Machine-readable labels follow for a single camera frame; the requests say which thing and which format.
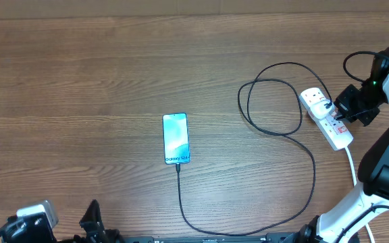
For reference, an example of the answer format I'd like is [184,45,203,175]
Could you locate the blue Samsung smartphone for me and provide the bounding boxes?
[162,113,190,165]

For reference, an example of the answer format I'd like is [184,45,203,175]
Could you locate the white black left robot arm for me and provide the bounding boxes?
[0,199,125,243]

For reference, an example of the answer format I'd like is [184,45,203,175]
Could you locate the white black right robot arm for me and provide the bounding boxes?
[294,47,389,242]

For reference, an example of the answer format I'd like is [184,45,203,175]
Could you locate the white USB charger adapter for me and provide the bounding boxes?
[309,99,335,121]

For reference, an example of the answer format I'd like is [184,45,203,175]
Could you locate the white power strip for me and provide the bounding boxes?
[299,88,353,151]

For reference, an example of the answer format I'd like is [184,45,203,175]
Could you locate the brown cardboard backdrop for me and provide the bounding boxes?
[0,0,389,20]

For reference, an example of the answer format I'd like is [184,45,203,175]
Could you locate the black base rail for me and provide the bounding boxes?
[123,215,361,243]

